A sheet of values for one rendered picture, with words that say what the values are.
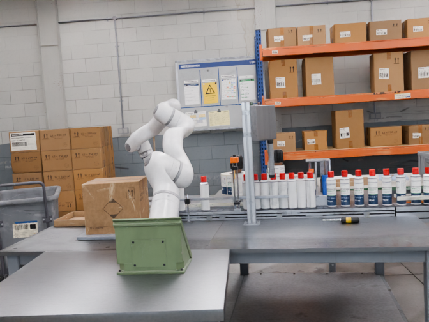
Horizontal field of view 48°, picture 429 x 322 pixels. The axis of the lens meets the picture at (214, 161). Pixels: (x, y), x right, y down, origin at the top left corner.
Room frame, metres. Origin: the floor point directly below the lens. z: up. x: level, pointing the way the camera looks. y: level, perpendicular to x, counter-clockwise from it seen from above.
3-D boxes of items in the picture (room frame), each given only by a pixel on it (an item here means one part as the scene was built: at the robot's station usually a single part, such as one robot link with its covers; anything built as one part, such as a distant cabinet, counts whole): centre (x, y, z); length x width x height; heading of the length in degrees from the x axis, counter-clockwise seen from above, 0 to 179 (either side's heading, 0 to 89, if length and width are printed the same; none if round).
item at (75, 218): (2.92, 0.81, 0.85); 0.30 x 0.26 x 0.04; 80
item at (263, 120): (2.65, -0.26, 1.38); 0.17 x 0.10 x 0.19; 135
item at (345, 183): (2.66, -0.72, 0.98); 0.05 x 0.05 x 0.20
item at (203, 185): (2.80, 0.07, 0.98); 0.05 x 0.05 x 0.20
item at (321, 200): (2.77, -0.60, 1.01); 0.14 x 0.13 x 0.26; 80
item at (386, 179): (2.62, -0.95, 0.98); 0.05 x 0.05 x 0.20
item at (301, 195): (2.70, -0.49, 0.98); 0.05 x 0.05 x 0.20
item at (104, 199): (2.58, 0.54, 0.99); 0.30 x 0.24 x 0.27; 87
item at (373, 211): (2.75, -0.17, 0.85); 1.65 x 0.11 x 0.05; 80
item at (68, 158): (6.14, 1.91, 0.70); 1.20 x 0.82 x 1.39; 92
